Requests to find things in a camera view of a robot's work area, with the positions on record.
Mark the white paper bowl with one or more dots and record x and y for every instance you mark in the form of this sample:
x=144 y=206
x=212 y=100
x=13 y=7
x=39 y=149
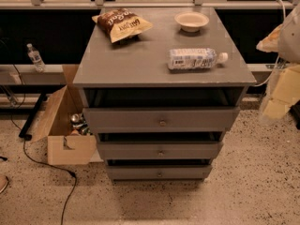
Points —
x=191 y=21

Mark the lying plastic water bottle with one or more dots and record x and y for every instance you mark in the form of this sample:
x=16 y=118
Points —
x=195 y=58

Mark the low metal ledge beam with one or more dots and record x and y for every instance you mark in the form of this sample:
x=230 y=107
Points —
x=104 y=75

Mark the grey drawer cabinet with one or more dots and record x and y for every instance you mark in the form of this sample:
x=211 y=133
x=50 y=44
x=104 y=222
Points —
x=152 y=47

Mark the black metal leg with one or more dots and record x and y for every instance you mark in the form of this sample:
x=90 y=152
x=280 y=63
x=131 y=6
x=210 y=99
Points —
x=23 y=133

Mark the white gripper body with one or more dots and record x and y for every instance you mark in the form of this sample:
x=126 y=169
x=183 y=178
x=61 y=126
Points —
x=291 y=39

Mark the grey middle drawer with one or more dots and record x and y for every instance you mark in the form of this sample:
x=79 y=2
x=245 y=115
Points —
x=159 y=145

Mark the cans in box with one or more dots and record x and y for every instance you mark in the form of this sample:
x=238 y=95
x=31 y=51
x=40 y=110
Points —
x=79 y=125

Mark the grey drawer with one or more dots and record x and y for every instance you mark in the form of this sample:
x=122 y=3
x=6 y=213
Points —
x=158 y=169
x=133 y=120
x=159 y=145

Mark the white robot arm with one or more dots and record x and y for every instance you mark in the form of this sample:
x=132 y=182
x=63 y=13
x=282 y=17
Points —
x=288 y=51

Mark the standing water bottle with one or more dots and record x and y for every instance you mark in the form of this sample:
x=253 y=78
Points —
x=35 y=57

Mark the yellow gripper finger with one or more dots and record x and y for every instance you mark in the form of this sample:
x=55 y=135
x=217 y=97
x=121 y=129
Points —
x=287 y=89
x=274 y=109

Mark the grey bottom drawer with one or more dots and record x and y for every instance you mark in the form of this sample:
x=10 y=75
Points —
x=158 y=169

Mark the brown chips bag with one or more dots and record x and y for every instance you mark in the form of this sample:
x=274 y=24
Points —
x=121 y=23

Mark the cardboard box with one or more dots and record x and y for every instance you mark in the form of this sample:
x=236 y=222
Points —
x=64 y=145

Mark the grey top drawer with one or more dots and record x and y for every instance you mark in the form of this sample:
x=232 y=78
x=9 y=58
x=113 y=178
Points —
x=133 y=120

